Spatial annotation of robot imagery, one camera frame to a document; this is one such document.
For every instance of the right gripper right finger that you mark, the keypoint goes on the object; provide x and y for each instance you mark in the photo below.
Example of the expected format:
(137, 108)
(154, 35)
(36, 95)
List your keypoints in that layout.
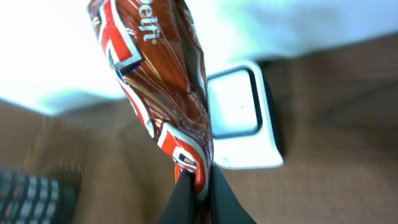
(225, 207)

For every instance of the white barcode scanner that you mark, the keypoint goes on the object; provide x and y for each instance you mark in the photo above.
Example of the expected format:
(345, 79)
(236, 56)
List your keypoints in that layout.
(240, 111)

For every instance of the dark grey plastic basket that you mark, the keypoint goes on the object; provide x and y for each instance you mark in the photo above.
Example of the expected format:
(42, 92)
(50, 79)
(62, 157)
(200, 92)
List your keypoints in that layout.
(29, 199)

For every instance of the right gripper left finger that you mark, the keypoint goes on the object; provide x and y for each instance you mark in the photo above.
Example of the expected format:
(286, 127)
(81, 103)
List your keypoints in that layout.
(180, 209)

